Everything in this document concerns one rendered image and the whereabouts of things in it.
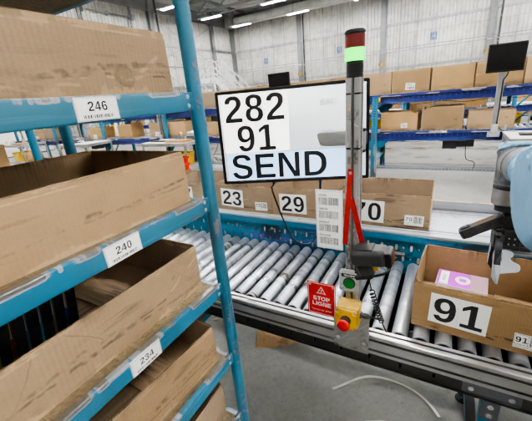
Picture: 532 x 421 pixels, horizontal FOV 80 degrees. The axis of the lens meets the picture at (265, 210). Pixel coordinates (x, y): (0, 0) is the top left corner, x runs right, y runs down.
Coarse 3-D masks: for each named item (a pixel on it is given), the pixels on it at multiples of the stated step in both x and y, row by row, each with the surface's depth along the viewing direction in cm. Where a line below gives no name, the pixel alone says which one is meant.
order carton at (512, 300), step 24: (432, 264) 127; (456, 264) 122; (480, 264) 117; (528, 264) 109; (432, 288) 100; (504, 288) 115; (528, 288) 111; (504, 312) 91; (528, 312) 88; (456, 336) 101; (480, 336) 97; (504, 336) 94
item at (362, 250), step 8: (352, 248) 94; (360, 248) 92; (368, 248) 91; (376, 248) 90; (384, 248) 90; (392, 248) 90; (352, 256) 92; (360, 256) 91; (368, 256) 90; (376, 256) 89; (384, 256) 88; (392, 256) 87; (352, 264) 93; (360, 264) 92; (368, 264) 90; (376, 264) 89; (384, 264) 88; (392, 264) 88; (360, 272) 94; (368, 272) 93
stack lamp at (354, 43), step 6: (348, 36) 79; (354, 36) 78; (360, 36) 78; (348, 42) 79; (354, 42) 78; (360, 42) 78; (348, 48) 80; (354, 48) 79; (360, 48) 79; (348, 54) 80; (354, 54) 79; (360, 54) 79; (348, 60) 80
